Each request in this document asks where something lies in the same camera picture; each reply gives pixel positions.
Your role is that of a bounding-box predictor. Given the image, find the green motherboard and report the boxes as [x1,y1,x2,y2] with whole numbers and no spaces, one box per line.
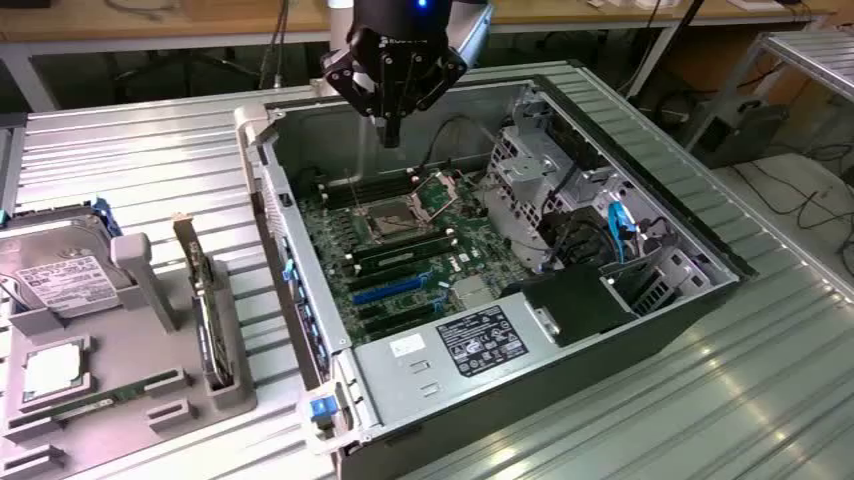
[293,167,536,346]

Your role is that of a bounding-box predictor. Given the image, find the metal slat frame table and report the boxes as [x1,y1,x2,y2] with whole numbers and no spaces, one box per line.
[693,31,854,151]

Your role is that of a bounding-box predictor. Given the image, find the open black PC case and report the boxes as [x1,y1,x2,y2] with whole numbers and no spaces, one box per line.
[233,73,760,480]

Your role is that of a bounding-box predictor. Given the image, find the black expansion slot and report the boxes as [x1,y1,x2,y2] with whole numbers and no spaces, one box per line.
[362,299,443,335]

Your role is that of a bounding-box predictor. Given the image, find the grey parts rack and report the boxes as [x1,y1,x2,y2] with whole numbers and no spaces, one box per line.
[0,233,261,474]

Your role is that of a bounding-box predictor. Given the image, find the silver CPU chip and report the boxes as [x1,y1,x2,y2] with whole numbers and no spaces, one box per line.
[19,343,94,404]

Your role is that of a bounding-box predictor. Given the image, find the green RAM stick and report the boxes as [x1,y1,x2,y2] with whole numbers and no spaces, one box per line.
[6,368,183,431]

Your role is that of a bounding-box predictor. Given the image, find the black floor cable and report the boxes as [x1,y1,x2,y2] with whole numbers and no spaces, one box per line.
[730,164,854,231]

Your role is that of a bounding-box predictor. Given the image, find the wooden desk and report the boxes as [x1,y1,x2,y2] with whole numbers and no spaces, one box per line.
[0,0,836,44]

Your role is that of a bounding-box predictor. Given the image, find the silver hard disk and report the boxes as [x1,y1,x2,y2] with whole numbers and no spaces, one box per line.
[0,214,127,321]

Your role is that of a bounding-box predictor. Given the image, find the blue wire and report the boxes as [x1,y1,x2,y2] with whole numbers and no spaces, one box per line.
[608,199,644,265]

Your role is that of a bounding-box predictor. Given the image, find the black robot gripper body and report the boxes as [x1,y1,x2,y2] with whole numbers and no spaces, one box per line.
[351,0,454,119]

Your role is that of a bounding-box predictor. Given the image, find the CPU socket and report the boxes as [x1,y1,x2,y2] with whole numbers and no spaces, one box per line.
[363,198,430,242]

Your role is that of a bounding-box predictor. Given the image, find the metal disk bay cage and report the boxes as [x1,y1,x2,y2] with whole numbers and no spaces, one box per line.
[485,124,606,266]

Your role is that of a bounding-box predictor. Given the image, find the grey hanging cable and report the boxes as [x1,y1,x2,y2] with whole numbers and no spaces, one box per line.
[261,0,290,90]

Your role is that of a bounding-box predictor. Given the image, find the black box under desk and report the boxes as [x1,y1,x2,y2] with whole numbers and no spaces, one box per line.
[693,97,792,170]

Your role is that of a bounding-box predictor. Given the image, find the grey power supply unit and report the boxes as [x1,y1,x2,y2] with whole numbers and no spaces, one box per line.
[353,292,569,426]

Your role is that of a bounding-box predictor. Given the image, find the black wire in case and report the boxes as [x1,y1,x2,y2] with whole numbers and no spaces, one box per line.
[426,115,500,169]

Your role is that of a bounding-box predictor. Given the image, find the installed black RAM stick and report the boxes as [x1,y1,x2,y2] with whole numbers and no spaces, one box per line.
[347,233,457,276]

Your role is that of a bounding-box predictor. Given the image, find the black graphics card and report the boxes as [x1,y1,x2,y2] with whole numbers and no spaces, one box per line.
[171,212,237,392]

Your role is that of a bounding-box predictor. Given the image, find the metal socket cover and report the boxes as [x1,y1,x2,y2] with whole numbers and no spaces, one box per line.
[409,171,463,217]

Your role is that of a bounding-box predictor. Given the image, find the silver chipset heat sink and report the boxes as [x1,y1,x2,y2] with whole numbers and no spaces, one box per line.
[451,278,497,306]

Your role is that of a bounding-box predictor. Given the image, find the black plastic air shroud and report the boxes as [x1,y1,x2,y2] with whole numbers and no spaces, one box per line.
[518,263,640,347]

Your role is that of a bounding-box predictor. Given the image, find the black stand legs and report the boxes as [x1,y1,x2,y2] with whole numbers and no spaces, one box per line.
[111,44,269,87]

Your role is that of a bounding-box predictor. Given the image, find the blue disk bracket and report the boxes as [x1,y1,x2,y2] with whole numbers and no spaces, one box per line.
[0,197,123,237]

